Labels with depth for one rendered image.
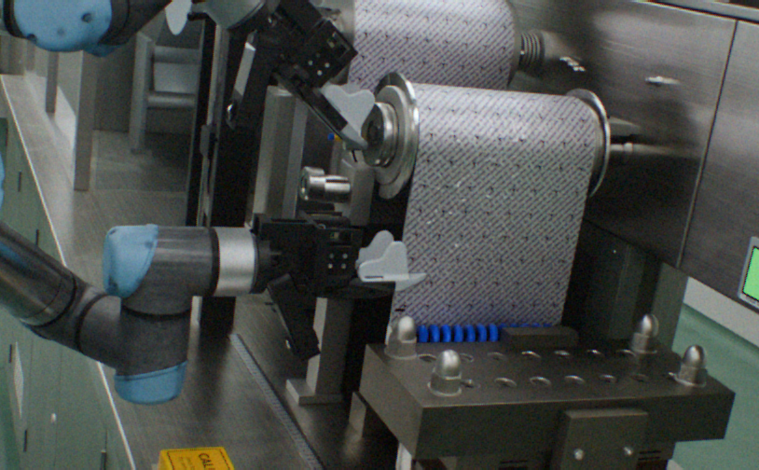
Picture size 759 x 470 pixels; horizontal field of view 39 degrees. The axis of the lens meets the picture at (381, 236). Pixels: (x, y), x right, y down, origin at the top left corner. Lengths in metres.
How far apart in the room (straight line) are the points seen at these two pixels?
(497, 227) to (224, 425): 0.40
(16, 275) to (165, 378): 0.19
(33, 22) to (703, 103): 0.74
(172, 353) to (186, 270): 0.09
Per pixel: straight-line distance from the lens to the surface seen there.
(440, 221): 1.25
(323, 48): 1.21
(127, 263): 1.12
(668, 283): 1.64
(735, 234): 1.26
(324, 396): 1.37
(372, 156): 1.25
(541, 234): 1.32
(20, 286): 1.17
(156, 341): 1.16
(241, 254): 1.15
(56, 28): 1.03
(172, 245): 1.13
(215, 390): 1.38
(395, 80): 1.26
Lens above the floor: 1.49
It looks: 16 degrees down
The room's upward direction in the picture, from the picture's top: 9 degrees clockwise
